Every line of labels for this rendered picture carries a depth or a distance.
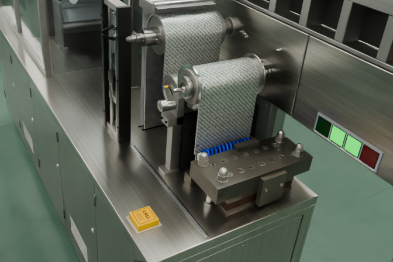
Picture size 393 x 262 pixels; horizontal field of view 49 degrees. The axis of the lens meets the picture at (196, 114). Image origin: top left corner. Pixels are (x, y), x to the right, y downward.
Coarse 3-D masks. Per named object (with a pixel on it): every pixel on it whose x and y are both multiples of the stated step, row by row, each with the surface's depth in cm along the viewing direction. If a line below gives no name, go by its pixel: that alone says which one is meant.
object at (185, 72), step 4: (256, 64) 148; (184, 72) 140; (188, 72) 138; (260, 72) 148; (180, 76) 143; (192, 76) 137; (260, 76) 148; (192, 80) 137; (260, 80) 149; (196, 84) 136; (196, 88) 136; (196, 92) 136; (196, 96) 137; (188, 100) 142; (192, 100) 140
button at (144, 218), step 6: (138, 210) 136; (144, 210) 136; (150, 210) 137; (132, 216) 134; (138, 216) 134; (144, 216) 134; (150, 216) 134; (156, 216) 134; (132, 222) 134; (138, 222) 132; (144, 222) 132; (150, 222) 132; (156, 222) 133; (138, 228) 131; (144, 228) 132
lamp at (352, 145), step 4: (348, 136) 130; (348, 140) 131; (352, 140) 129; (356, 140) 128; (348, 144) 131; (352, 144) 130; (356, 144) 128; (360, 144) 127; (344, 148) 133; (348, 148) 131; (352, 148) 130; (356, 148) 129; (352, 152) 130; (356, 152) 129; (356, 156) 129
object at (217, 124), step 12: (252, 96) 150; (204, 108) 140; (216, 108) 143; (228, 108) 146; (240, 108) 149; (252, 108) 153; (204, 120) 143; (216, 120) 146; (228, 120) 149; (240, 120) 152; (252, 120) 156; (204, 132) 145; (216, 132) 149; (228, 132) 152; (240, 132) 155; (204, 144) 148; (216, 144) 151
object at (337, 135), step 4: (332, 128) 135; (336, 128) 134; (332, 132) 136; (336, 132) 134; (340, 132) 133; (332, 136) 136; (336, 136) 134; (340, 136) 133; (344, 136) 132; (332, 140) 136; (336, 140) 135; (340, 140) 133; (340, 144) 134
